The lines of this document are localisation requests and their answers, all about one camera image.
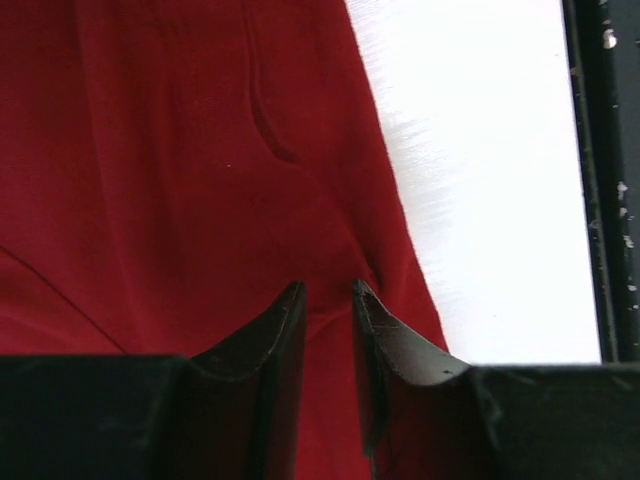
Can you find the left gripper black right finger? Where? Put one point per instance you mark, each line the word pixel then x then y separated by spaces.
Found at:
pixel 425 414

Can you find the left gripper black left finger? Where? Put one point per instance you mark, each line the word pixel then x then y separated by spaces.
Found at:
pixel 230 412

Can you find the red t shirt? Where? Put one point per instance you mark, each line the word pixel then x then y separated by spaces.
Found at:
pixel 167 167

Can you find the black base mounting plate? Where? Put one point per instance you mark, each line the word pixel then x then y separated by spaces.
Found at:
pixel 603 57

